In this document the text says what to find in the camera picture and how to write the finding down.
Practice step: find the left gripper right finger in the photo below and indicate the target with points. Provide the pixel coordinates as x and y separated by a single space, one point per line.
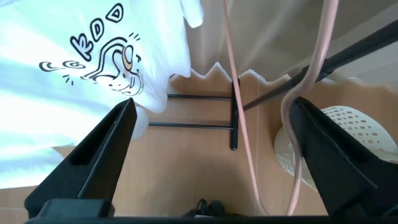
339 183

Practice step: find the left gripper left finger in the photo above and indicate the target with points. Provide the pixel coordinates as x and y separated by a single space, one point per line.
93 186

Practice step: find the pink clothes hanger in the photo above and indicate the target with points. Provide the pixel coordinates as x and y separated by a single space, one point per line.
231 56

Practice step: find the black clothes rack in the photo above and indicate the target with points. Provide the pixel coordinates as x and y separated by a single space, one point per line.
234 124

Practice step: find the beige curtain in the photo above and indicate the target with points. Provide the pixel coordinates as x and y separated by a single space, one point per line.
264 31

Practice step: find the white laundry basket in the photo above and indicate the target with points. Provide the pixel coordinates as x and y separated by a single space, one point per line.
357 127

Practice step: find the white garment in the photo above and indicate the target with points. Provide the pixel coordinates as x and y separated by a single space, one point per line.
46 109

